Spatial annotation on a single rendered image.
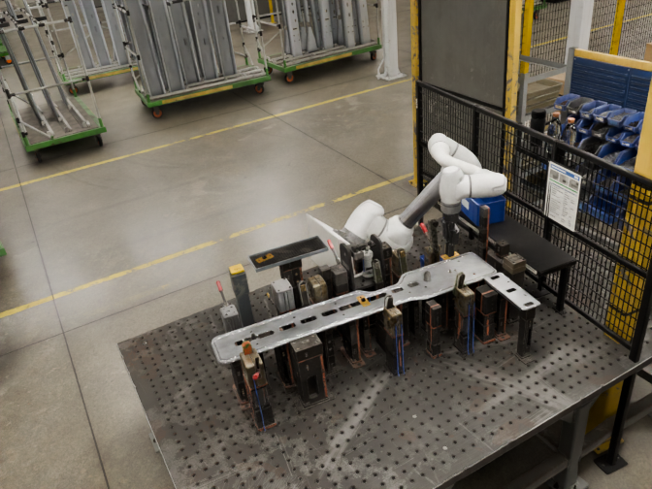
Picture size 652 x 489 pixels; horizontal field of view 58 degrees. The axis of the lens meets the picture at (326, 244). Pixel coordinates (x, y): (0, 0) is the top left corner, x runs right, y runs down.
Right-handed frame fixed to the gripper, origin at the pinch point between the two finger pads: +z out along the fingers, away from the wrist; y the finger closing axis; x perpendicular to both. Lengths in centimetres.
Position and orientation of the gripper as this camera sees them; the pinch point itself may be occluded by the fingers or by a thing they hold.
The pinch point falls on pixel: (449, 248)
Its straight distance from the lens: 286.6
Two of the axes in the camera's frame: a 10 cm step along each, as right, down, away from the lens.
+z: 0.9, 8.5, 5.2
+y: -3.8, -4.5, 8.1
